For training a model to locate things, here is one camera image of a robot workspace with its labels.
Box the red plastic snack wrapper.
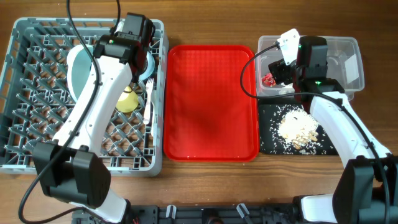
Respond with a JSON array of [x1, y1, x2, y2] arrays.
[[262, 73, 276, 87]]

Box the clear plastic waste bin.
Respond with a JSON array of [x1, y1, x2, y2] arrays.
[[255, 36, 365, 101]]

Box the red plastic serving tray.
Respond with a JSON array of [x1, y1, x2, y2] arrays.
[[163, 45, 259, 162]]

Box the yellow plastic cup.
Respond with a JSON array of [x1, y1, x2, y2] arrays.
[[116, 86, 139, 113]]

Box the black plastic waste tray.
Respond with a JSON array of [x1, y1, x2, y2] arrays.
[[257, 98, 338, 156]]

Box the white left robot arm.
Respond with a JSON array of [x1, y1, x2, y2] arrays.
[[33, 32, 152, 223]]

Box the grey plastic dishwasher rack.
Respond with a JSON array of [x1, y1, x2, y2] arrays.
[[1, 17, 169, 177]]

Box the light blue small bowl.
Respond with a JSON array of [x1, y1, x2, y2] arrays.
[[139, 52, 155, 81]]

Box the white paper napkin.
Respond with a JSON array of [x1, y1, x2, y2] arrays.
[[279, 88, 295, 95]]

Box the light blue plate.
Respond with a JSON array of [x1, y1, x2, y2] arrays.
[[67, 45, 92, 103]]

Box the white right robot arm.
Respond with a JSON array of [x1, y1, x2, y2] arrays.
[[269, 60, 397, 223]]

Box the rice and food scraps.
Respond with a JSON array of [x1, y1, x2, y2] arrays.
[[278, 110, 320, 149]]

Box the white plastic fork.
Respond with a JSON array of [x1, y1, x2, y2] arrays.
[[143, 78, 154, 124]]

